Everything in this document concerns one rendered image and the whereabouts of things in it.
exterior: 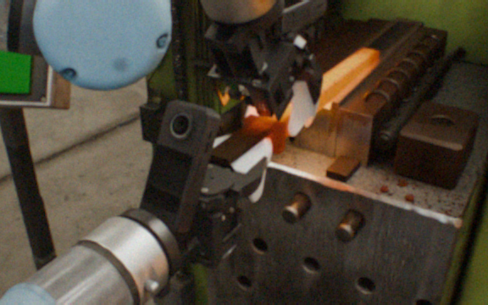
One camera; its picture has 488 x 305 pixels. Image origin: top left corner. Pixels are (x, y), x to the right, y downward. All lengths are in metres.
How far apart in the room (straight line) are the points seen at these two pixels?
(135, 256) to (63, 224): 1.82
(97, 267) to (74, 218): 1.85
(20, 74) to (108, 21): 0.60
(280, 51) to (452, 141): 0.28
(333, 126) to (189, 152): 0.33
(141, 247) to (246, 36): 0.21
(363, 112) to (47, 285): 0.48
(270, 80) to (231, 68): 0.04
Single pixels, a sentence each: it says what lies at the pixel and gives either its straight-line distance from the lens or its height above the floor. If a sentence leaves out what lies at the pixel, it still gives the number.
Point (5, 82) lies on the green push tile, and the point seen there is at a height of 0.99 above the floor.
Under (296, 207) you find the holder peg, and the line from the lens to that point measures 0.75.
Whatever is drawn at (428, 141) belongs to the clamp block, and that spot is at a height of 0.98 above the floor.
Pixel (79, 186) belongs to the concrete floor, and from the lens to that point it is 2.47.
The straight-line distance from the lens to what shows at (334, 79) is 0.79.
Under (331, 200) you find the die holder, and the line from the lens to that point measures 0.76.
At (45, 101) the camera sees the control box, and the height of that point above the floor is 0.97.
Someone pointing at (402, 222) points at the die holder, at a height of 0.89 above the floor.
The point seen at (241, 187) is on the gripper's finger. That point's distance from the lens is 0.53.
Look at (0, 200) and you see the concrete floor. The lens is 2.49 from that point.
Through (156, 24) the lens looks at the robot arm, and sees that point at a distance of 0.31.
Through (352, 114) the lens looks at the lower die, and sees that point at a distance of 0.76.
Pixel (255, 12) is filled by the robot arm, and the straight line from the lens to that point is 0.51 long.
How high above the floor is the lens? 1.32
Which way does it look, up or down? 31 degrees down
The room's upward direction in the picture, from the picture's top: straight up
